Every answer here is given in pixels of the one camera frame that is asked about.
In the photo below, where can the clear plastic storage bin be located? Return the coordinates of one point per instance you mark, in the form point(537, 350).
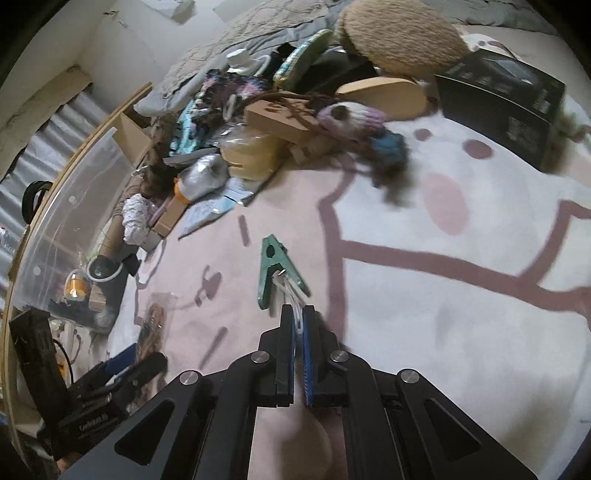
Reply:
point(69, 198)

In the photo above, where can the beige valance with drawings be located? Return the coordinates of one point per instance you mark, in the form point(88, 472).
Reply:
point(46, 106)

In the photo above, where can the multicolour crochet item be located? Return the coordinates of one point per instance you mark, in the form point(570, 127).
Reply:
point(217, 92)

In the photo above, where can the brown item in clear packet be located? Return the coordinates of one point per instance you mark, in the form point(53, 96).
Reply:
point(152, 323)

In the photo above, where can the tall black rectangular box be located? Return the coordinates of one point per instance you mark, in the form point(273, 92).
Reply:
point(34, 355)

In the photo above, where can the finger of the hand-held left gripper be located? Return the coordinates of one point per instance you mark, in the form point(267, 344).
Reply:
point(117, 362)
point(138, 369)

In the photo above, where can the brown plush toy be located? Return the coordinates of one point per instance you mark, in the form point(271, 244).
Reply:
point(401, 37)

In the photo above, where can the beige small box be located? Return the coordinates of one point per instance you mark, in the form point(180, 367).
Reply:
point(168, 217)

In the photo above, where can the pink blue knitted toy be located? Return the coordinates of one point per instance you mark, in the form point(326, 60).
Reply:
point(351, 117)

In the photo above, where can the cardboard tube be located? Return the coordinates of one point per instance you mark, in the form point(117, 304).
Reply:
point(111, 235)

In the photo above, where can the black cap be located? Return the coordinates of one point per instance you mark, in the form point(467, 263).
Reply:
point(34, 203)

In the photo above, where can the white patterned crumpled cloth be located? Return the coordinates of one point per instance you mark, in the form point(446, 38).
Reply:
point(136, 217)

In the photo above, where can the wooden shelf unit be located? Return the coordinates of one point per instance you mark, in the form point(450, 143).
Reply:
point(92, 134)

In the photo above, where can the silver pouch with orange cap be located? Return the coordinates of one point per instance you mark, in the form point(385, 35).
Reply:
point(203, 175)

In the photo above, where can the brown embossed cardboard box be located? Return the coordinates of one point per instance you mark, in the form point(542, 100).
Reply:
point(272, 115)

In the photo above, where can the yellow plastic tool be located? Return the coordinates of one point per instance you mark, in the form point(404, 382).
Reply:
point(76, 288)

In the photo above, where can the teal packet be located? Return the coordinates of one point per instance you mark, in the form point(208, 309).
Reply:
point(184, 134)

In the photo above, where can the white printed packet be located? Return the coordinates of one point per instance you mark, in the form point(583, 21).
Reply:
point(203, 214)

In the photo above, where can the black product box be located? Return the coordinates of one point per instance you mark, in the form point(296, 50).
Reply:
point(498, 106)

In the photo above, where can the beige round container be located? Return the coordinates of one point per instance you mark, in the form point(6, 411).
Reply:
point(249, 154)

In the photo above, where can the tan oval case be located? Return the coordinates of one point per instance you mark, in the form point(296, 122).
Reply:
point(383, 94)

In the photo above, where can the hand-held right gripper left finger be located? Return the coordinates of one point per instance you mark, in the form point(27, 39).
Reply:
point(288, 341)

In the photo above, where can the brown fur headband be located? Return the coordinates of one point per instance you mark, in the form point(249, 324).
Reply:
point(157, 152)

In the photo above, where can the black round device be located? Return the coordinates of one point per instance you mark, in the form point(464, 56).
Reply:
point(341, 69)

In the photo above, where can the green round pouch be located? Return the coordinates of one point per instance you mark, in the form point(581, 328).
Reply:
point(300, 60)

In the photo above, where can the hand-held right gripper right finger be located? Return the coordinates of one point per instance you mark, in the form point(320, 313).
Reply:
point(309, 350)

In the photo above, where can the green peg with white loop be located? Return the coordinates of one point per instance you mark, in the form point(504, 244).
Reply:
point(270, 272)

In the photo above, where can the grey curtain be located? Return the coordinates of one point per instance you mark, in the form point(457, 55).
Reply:
point(60, 129)

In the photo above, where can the grey duvet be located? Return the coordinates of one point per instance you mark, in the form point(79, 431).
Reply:
point(295, 32)

